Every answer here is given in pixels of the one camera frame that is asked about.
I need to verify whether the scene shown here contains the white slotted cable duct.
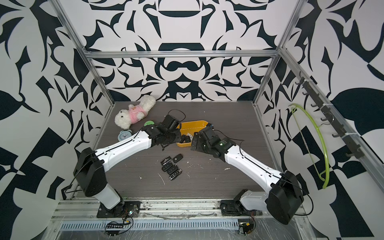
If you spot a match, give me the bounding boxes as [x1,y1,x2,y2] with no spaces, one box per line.
[60,219,239,231]

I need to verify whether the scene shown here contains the light blue alarm clock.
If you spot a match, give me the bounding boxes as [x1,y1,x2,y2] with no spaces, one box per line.
[118,130,133,142]

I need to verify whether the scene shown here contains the yellow plastic storage box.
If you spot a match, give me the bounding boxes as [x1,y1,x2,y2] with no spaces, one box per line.
[177,120,208,148]

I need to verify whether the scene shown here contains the green plastic clothes hanger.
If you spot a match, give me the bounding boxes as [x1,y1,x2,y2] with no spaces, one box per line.
[289,103,331,189]

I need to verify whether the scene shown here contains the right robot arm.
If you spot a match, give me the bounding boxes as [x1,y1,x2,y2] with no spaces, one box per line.
[191,125,304,225]

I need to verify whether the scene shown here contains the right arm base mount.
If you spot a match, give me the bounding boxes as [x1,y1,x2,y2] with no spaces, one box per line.
[219,200,266,217]

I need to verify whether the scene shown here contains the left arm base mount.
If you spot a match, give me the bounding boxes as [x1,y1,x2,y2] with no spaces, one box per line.
[97,201,142,219]

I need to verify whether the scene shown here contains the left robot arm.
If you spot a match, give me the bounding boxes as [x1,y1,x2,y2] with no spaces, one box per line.
[73,115,182,211]

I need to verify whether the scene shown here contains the black wall hook rack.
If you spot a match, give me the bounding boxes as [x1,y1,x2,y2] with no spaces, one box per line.
[297,72,365,159]

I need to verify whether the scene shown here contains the black chrome-edged car key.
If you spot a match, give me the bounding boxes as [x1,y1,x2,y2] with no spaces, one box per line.
[169,169,183,181]

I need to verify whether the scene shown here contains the aluminium frame back bar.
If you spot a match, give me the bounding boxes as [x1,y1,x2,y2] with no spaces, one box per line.
[84,50,277,59]

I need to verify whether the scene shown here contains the black flip key slanted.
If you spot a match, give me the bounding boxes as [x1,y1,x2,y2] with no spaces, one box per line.
[161,156,172,166]

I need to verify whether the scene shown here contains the black car key top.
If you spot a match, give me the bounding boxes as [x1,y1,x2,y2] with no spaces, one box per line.
[173,154,184,164]

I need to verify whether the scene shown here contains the white plush dog pink shirt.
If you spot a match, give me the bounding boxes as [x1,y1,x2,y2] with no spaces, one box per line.
[115,95,156,130]

